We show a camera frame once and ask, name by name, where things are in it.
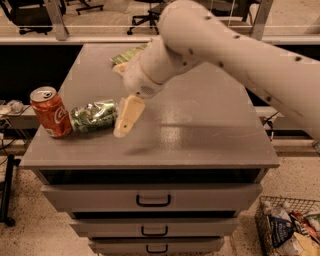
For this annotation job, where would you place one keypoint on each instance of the dark blue snack bag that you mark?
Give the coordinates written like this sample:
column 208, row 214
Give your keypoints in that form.
column 281, row 226

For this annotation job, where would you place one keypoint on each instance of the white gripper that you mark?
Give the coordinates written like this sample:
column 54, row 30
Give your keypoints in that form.
column 135, row 78

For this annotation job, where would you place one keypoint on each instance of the black office chair centre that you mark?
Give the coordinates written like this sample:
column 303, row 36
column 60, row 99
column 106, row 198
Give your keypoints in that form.
column 151, row 17

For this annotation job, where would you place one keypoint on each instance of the top drawer black handle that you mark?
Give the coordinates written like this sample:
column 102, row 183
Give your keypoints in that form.
column 153, row 202

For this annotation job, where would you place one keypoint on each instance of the yellow snack bag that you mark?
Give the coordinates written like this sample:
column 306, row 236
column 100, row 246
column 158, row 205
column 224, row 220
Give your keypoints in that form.
column 306, row 246

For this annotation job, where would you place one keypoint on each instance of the crushed green soda can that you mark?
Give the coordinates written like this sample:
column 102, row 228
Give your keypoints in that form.
column 94, row 116

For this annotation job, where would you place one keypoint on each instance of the black office chair left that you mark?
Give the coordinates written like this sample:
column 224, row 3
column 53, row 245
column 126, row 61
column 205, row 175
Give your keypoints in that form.
column 27, row 15

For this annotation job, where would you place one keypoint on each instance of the red coke can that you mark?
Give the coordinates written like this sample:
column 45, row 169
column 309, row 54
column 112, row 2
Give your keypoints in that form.
column 51, row 112

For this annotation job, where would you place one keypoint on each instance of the bottom drawer black handle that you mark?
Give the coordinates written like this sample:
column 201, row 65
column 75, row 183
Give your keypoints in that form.
column 156, row 249

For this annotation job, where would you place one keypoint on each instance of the black office chair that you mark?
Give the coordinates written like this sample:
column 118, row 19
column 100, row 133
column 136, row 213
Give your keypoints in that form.
column 27, row 15
column 151, row 17

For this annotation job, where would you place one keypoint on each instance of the drawer black handle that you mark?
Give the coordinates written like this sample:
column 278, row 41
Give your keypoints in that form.
column 156, row 249
column 154, row 232
column 153, row 202

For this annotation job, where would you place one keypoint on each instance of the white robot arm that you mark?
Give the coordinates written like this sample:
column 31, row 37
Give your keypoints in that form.
column 189, row 36

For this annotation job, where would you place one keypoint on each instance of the red snack bag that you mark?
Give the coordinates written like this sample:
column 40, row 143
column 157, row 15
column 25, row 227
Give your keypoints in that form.
column 301, row 224

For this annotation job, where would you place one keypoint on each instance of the green chip bag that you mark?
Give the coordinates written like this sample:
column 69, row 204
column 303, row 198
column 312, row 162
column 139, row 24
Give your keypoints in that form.
column 127, row 55

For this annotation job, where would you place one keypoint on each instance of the wire basket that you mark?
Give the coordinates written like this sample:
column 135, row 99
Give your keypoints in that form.
column 308, row 208

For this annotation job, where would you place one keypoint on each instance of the middle drawer black handle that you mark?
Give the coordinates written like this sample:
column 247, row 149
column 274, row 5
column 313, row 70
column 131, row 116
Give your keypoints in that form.
column 154, row 232

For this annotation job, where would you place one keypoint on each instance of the grey drawer cabinet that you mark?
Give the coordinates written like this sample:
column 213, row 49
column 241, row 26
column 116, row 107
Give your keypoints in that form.
column 199, row 141

